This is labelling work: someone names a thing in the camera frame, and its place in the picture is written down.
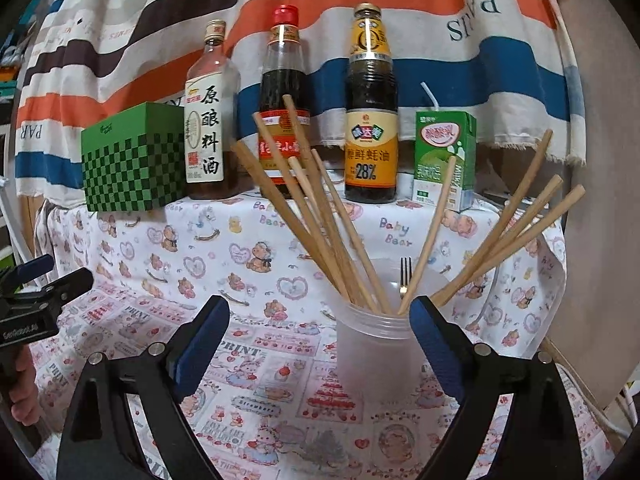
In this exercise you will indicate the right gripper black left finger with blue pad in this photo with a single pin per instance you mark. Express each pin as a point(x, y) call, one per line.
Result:
point(193, 347)

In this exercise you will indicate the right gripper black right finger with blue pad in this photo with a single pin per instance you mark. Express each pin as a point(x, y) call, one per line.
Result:
point(444, 345)

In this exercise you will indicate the wooden chopstick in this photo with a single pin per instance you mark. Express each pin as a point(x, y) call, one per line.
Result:
point(355, 240)
point(326, 256)
point(444, 295)
point(512, 231)
point(304, 184)
point(430, 239)
point(251, 164)
point(538, 226)
point(341, 255)

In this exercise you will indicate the silver metal fork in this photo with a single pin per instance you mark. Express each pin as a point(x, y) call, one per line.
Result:
point(405, 275)

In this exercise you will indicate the person's left hand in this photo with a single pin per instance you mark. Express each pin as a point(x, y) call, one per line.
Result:
point(24, 395)

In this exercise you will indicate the translucent plastic cup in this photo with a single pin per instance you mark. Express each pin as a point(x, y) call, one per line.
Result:
point(378, 358)

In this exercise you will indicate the green checkered box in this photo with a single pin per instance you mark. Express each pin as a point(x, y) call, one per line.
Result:
point(134, 160)

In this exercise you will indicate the green milk drink carton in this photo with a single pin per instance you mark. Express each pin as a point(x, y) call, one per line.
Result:
point(440, 135)

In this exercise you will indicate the oyster sauce bottle yellow label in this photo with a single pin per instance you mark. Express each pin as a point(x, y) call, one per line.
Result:
point(371, 137)

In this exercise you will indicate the clear cooking wine bottle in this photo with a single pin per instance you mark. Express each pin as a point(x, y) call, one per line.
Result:
point(209, 111)

